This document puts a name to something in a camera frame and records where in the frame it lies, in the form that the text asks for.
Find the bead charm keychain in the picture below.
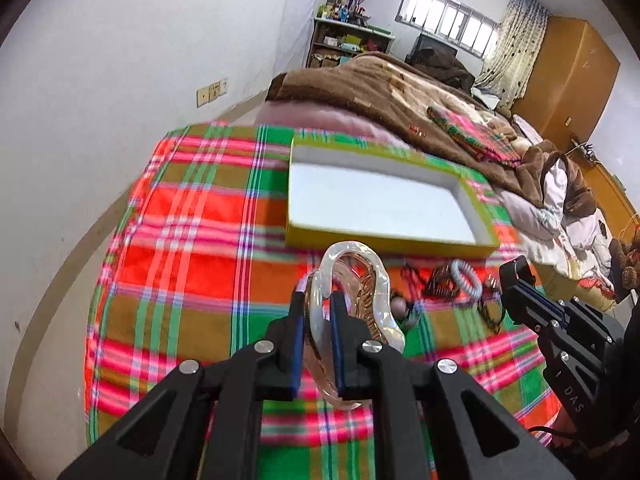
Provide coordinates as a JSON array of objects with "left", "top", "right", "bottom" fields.
[{"left": 390, "top": 290, "right": 425, "bottom": 335}]

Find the patterned curtain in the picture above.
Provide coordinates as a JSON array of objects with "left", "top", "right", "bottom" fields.
[{"left": 475, "top": 0, "right": 550, "bottom": 107}]

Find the red green plaid cloth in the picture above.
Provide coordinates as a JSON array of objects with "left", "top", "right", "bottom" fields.
[{"left": 84, "top": 124, "right": 561, "bottom": 479}]

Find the dark chair with clothes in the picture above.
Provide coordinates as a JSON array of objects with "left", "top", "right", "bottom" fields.
[{"left": 405, "top": 34, "right": 475, "bottom": 94}]

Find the white quilt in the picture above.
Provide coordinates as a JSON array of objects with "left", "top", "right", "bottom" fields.
[{"left": 491, "top": 114, "right": 626, "bottom": 302}]

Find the brown fleece blanket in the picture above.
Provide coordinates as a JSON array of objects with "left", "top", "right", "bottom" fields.
[{"left": 264, "top": 51, "right": 599, "bottom": 219}]

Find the folded plaid cloth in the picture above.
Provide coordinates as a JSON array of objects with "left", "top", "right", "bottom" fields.
[{"left": 426, "top": 106, "right": 522, "bottom": 168}]

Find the window with bars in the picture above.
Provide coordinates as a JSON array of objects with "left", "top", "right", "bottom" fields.
[{"left": 396, "top": 0, "right": 499, "bottom": 60}]

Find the dark beaded bracelet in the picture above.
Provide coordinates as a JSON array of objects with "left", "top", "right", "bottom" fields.
[{"left": 401, "top": 261, "right": 464, "bottom": 302}]

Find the yellow shallow cardboard box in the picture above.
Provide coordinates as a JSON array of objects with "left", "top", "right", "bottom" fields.
[{"left": 285, "top": 133, "right": 500, "bottom": 260}]

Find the orange wooden wardrobe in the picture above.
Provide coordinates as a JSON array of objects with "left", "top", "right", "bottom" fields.
[{"left": 511, "top": 16, "right": 620, "bottom": 152}]

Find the black elastic hair tie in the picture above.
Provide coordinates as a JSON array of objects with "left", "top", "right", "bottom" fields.
[{"left": 476, "top": 278, "right": 507, "bottom": 336}]

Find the light blue spiral hair tie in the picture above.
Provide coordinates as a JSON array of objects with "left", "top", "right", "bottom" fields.
[{"left": 449, "top": 258, "right": 484, "bottom": 302}]

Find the wall socket plate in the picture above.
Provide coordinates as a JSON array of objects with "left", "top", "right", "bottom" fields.
[{"left": 196, "top": 78, "right": 228, "bottom": 108}]

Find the wooden shelf unit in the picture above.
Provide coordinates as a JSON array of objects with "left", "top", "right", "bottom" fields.
[{"left": 305, "top": 18, "right": 395, "bottom": 68}]

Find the pearly white hair claw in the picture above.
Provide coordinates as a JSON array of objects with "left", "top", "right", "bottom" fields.
[{"left": 298, "top": 240, "right": 406, "bottom": 411}]

